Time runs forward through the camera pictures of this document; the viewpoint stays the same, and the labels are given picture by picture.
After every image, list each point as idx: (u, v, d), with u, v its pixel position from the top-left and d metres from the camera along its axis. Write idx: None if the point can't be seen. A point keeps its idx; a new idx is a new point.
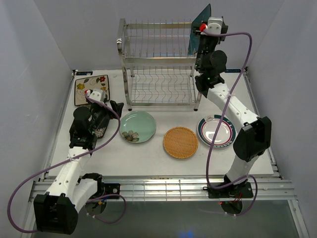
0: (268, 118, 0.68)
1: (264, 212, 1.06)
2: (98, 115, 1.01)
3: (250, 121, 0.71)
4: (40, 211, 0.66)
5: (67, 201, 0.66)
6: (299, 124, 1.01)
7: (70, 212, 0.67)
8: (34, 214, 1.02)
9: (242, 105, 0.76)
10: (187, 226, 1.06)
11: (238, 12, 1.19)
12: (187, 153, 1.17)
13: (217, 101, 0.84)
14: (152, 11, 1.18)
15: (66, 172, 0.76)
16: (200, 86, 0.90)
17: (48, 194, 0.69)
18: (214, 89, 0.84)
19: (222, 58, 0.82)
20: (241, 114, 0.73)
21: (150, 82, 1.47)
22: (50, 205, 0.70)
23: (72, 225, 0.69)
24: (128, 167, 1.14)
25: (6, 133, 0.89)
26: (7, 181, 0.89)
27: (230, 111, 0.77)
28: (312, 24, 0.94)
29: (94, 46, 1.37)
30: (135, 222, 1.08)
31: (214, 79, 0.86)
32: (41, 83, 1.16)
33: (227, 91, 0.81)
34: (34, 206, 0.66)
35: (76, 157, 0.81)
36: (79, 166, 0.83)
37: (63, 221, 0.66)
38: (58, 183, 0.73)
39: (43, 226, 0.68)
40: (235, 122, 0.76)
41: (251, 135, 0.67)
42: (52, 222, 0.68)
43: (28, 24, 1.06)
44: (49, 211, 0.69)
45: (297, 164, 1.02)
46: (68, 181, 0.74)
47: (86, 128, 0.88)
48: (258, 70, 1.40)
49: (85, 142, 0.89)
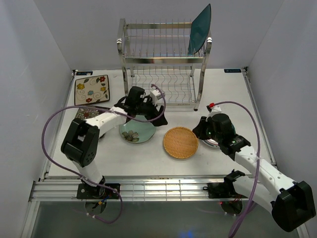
0: (306, 183, 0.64)
1: (264, 214, 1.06)
2: (147, 108, 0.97)
3: (286, 187, 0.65)
4: (73, 130, 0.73)
5: (97, 132, 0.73)
6: (299, 124, 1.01)
7: (92, 145, 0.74)
8: (34, 217, 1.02)
9: (274, 168, 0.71)
10: (187, 226, 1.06)
11: (238, 12, 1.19)
12: (188, 153, 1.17)
13: (246, 165, 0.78)
14: (153, 11, 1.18)
15: (104, 115, 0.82)
16: (227, 152, 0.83)
17: (85, 121, 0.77)
18: (242, 152, 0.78)
19: (224, 114, 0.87)
20: (275, 179, 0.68)
21: (150, 82, 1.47)
22: (79, 133, 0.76)
23: (86, 159, 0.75)
24: (128, 168, 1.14)
25: (6, 134, 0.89)
26: (7, 181, 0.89)
27: (262, 176, 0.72)
28: (312, 24, 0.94)
29: (94, 46, 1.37)
30: (135, 221, 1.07)
31: (238, 142, 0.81)
32: (41, 84, 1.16)
33: (254, 154, 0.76)
34: (71, 125, 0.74)
35: (116, 112, 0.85)
36: (115, 122, 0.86)
37: (84, 149, 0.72)
38: (95, 119, 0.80)
39: (65, 147, 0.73)
40: (268, 188, 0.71)
41: (291, 205, 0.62)
42: (74, 147, 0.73)
43: (28, 23, 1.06)
44: (76, 138, 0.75)
45: (296, 165, 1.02)
46: (104, 122, 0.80)
47: (135, 99, 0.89)
48: (257, 71, 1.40)
49: (128, 109, 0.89)
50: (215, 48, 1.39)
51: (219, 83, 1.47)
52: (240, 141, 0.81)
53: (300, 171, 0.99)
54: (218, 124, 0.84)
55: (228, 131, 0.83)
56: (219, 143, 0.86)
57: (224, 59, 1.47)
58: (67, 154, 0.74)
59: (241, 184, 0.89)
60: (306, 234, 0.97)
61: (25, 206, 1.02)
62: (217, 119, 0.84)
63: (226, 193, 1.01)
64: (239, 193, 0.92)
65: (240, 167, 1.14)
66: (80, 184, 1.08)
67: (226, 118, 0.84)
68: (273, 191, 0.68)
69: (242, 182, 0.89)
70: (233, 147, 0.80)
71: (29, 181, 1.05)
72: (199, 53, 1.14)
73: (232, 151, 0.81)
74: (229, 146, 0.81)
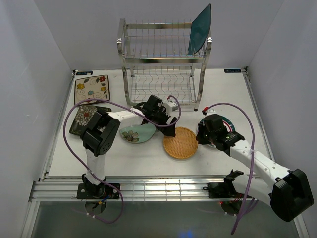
0: (301, 170, 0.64)
1: (264, 214, 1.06)
2: (160, 115, 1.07)
3: (282, 176, 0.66)
4: (96, 119, 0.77)
5: (117, 124, 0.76)
6: (298, 124, 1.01)
7: (110, 136, 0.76)
8: (35, 217, 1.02)
9: (268, 159, 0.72)
10: (187, 226, 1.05)
11: (238, 12, 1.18)
12: (188, 153, 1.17)
13: (241, 158, 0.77)
14: (153, 11, 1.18)
15: (124, 112, 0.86)
16: (222, 148, 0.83)
17: (107, 113, 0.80)
18: (237, 146, 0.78)
19: (215, 113, 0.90)
20: (270, 169, 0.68)
21: (150, 82, 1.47)
22: (101, 124, 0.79)
23: (102, 148, 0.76)
24: (128, 168, 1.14)
25: (6, 134, 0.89)
26: (7, 181, 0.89)
27: (257, 167, 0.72)
28: (312, 24, 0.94)
29: (94, 46, 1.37)
30: (135, 221, 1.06)
31: (233, 137, 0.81)
32: (41, 84, 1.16)
33: (249, 148, 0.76)
34: (94, 114, 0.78)
35: (135, 112, 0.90)
36: (131, 121, 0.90)
37: (103, 137, 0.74)
38: (116, 113, 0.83)
39: (85, 135, 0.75)
40: (264, 178, 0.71)
41: (288, 193, 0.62)
42: (93, 135, 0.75)
43: (28, 23, 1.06)
44: (97, 128, 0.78)
45: (296, 165, 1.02)
46: (124, 118, 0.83)
47: (153, 105, 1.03)
48: (257, 71, 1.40)
49: (144, 112, 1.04)
50: (216, 48, 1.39)
51: (219, 82, 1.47)
52: (234, 136, 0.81)
53: None
54: (210, 122, 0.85)
55: (219, 127, 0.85)
56: (214, 141, 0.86)
57: (224, 60, 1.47)
58: (85, 142, 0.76)
59: (240, 182, 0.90)
60: (305, 233, 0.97)
61: (25, 206, 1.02)
62: (208, 118, 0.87)
63: (226, 193, 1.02)
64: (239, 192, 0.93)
65: (240, 167, 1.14)
66: (80, 184, 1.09)
67: (216, 115, 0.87)
68: (269, 181, 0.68)
69: (241, 180, 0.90)
70: (228, 143, 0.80)
71: (29, 181, 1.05)
72: (199, 53, 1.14)
73: (227, 147, 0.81)
74: (224, 142, 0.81)
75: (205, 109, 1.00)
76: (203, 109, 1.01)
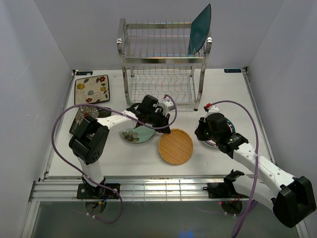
0: (306, 177, 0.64)
1: (264, 215, 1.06)
2: (157, 116, 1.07)
3: (287, 182, 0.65)
4: (84, 127, 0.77)
5: (106, 132, 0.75)
6: (298, 124, 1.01)
7: (98, 145, 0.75)
8: (34, 217, 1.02)
9: (273, 164, 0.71)
10: (187, 226, 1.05)
11: (238, 11, 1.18)
12: (177, 160, 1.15)
13: (245, 162, 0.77)
14: (153, 11, 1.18)
15: (115, 117, 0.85)
16: (225, 150, 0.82)
17: (96, 120, 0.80)
18: (240, 149, 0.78)
19: (219, 113, 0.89)
20: (274, 176, 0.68)
21: (150, 82, 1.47)
22: (90, 131, 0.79)
23: (92, 157, 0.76)
24: (128, 167, 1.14)
25: (6, 134, 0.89)
26: (7, 180, 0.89)
27: (262, 173, 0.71)
28: (312, 24, 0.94)
29: (94, 46, 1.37)
30: (135, 221, 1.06)
31: (236, 139, 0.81)
32: (41, 84, 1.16)
33: (253, 151, 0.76)
34: (82, 122, 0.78)
35: (127, 115, 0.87)
36: (125, 125, 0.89)
37: (91, 146, 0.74)
38: (106, 119, 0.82)
39: (74, 143, 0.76)
40: (268, 184, 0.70)
41: (292, 200, 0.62)
42: (82, 144, 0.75)
43: (28, 22, 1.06)
44: (85, 136, 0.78)
45: (296, 164, 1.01)
46: (114, 124, 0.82)
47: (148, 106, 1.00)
48: (257, 70, 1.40)
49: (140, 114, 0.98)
50: (216, 48, 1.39)
51: (219, 82, 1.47)
52: (237, 139, 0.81)
53: (300, 172, 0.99)
54: (214, 122, 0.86)
55: (221, 128, 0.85)
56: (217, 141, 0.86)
57: (224, 60, 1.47)
58: (76, 150, 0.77)
59: (240, 183, 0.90)
60: (306, 234, 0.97)
61: (25, 206, 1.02)
62: (212, 118, 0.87)
63: (226, 193, 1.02)
64: (239, 193, 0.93)
65: (240, 166, 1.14)
66: (80, 184, 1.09)
67: (221, 117, 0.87)
68: (274, 187, 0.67)
69: (242, 181, 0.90)
70: (232, 145, 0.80)
71: (29, 181, 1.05)
72: (199, 53, 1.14)
73: (230, 149, 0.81)
74: (227, 144, 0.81)
75: (206, 106, 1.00)
76: (205, 106, 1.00)
